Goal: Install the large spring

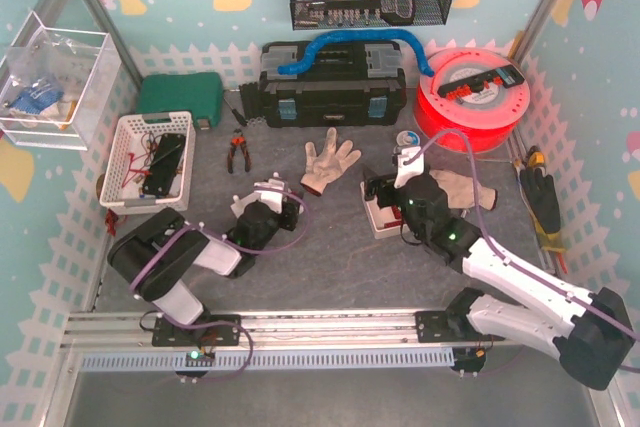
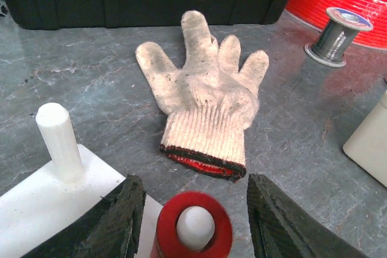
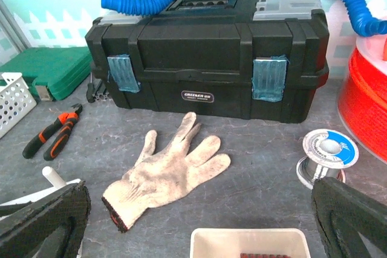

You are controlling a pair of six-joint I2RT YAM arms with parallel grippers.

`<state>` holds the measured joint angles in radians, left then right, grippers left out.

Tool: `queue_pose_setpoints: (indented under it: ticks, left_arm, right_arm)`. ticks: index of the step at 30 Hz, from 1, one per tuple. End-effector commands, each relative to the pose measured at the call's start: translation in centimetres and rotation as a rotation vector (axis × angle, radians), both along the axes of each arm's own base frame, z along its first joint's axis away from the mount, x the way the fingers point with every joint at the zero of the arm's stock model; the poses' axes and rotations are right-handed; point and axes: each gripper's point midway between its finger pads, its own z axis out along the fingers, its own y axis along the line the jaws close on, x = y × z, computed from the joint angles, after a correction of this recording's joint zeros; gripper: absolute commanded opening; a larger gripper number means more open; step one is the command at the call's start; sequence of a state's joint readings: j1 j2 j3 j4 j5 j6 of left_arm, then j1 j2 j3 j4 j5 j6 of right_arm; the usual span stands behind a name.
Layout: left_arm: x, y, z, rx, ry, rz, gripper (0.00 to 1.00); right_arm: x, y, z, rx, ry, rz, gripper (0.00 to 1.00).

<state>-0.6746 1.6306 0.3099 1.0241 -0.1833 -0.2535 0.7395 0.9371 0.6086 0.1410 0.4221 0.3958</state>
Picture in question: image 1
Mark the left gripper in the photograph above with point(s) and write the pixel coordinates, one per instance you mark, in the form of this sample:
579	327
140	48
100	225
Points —
290	210

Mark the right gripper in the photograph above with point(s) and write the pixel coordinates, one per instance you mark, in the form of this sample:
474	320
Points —
379	192

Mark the white knit glove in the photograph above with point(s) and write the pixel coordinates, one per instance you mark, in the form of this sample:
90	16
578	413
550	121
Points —
460	193
330	164

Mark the white peg board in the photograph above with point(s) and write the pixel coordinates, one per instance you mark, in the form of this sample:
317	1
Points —
271	192

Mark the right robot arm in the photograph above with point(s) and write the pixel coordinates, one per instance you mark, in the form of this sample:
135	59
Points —
588	333

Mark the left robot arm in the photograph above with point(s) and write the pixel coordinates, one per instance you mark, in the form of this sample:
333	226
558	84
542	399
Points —
154	257

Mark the white spring tray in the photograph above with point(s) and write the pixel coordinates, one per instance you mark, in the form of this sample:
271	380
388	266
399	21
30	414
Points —
384	218

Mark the black battery holder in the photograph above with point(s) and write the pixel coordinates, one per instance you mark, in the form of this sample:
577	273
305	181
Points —
164	165

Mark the black screwdriver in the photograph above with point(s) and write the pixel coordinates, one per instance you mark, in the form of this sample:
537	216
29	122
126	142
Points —
235	112

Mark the red filament spool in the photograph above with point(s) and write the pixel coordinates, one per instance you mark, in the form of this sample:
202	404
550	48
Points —
486	118

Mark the black rubber glove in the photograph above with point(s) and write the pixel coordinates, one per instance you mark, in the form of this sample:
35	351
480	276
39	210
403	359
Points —
540	194

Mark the black tool box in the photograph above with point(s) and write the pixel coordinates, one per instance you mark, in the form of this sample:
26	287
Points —
349	84

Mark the green plastic case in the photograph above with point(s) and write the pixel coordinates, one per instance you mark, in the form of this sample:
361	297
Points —
201	94

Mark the white perforated basket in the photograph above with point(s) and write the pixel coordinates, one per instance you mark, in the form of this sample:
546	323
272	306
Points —
135	142

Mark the black power strip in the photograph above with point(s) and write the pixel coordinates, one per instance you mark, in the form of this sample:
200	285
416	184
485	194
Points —
506	76

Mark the clear acrylic box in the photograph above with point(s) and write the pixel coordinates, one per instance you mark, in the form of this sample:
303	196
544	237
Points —
83	63

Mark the blue white gloves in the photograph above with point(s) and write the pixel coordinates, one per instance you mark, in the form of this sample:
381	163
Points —
39	99

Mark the solder wire spool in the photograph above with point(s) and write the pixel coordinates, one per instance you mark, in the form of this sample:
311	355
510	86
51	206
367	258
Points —
406	138

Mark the grey slotted cable duct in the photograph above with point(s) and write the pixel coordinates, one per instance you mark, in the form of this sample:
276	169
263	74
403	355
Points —
230	361

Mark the aluminium rail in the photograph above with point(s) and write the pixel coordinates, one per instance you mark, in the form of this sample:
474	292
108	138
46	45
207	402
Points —
271	330

